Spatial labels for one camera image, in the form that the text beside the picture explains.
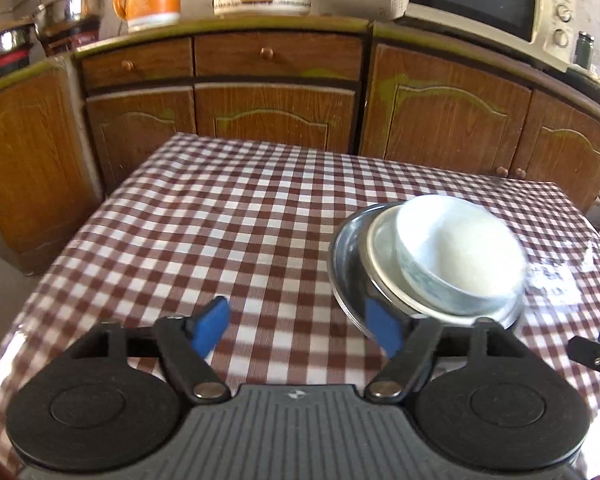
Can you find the wooden cabinet left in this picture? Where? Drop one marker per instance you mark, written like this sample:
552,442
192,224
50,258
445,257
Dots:
49,181

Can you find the white plate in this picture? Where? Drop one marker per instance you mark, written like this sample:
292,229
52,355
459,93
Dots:
377,248

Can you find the red induction cooker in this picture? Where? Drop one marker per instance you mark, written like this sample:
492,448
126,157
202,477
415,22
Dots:
69,40

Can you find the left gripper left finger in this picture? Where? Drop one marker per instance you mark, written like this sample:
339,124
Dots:
117,394

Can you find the cream microwave oven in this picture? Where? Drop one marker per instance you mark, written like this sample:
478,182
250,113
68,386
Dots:
540,29

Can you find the large stainless steel bowl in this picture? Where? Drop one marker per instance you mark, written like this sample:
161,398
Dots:
352,288

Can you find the wooden kitchen cabinet right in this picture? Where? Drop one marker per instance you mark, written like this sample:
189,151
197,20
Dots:
436,101

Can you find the steel wok pot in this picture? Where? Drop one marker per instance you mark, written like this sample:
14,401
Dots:
56,17

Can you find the red white checkered tablecloth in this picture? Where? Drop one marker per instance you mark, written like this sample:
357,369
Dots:
252,222

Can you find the white blue patterned bowl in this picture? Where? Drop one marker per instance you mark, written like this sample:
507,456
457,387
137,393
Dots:
458,256

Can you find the dark green thermos bottle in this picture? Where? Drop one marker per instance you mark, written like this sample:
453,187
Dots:
583,55

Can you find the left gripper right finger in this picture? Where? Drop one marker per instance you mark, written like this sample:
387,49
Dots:
477,395

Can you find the wooden drawer cabinet middle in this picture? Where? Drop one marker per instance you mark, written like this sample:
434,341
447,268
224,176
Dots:
294,81

